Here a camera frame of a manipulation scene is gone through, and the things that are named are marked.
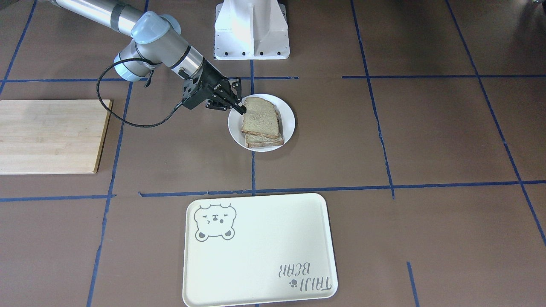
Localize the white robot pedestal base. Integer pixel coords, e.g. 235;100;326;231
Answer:
213;0;290;61

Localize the white bear serving tray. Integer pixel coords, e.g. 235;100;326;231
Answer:
182;194;339;307

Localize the white bread slice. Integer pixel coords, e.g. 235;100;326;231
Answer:
241;97;281;139

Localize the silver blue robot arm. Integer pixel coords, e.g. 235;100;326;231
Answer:
52;0;246;114

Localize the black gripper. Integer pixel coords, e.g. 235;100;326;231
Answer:
183;60;247;115

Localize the white round plate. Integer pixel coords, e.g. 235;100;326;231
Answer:
227;93;296;152

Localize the wooden cutting board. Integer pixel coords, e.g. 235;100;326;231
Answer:
0;99;110;175

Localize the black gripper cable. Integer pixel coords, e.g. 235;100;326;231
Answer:
96;58;190;127

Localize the bottom sandwich bread slice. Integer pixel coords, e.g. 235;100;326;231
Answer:
244;134;285;148

